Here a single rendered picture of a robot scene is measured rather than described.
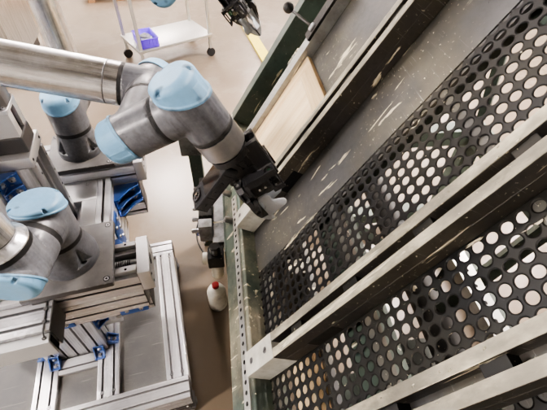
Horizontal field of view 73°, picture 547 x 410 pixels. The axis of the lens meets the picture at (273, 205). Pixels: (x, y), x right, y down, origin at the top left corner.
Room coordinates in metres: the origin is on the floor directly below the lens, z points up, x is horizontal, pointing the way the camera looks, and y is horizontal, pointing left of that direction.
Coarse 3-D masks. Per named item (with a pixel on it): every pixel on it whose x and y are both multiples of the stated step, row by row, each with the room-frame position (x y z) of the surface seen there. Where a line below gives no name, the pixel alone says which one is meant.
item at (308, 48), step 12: (348, 0) 1.30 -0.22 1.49; (336, 12) 1.29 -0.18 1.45; (324, 24) 1.28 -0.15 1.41; (324, 36) 1.29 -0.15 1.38; (300, 48) 1.31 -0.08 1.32; (312, 48) 1.28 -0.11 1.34; (300, 60) 1.27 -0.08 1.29; (288, 72) 1.27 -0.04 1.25; (276, 84) 1.31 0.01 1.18; (276, 96) 1.26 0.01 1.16; (264, 108) 1.27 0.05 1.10; (252, 120) 1.29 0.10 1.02
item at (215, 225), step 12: (216, 204) 1.08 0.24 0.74; (204, 216) 0.99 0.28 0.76; (216, 216) 1.01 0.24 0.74; (204, 228) 0.93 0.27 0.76; (216, 228) 0.95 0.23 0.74; (204, 240) 0.93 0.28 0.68; (216, 240) 0.89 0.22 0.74; (204, 252) 0.83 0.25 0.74; (216, 252) 0.80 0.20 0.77; (216, 264) 0.79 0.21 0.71; (216, 276) 0.80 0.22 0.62
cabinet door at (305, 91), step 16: (304, 64) 1.25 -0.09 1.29; (304, 80) 1.18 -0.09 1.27; (320, 80) 1.12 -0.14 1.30; (288, 96) 1.21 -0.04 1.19; (304, 96) 1.11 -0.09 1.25; (320, 96) 1.02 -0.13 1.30; (272, 112) 1.23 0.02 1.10; (288, 112) 1.13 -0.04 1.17; (304, 112) 1.04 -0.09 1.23; (272, 128) 1.16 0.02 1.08; (288, 128) 1.06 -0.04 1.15; (272, 144) 1.08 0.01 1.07
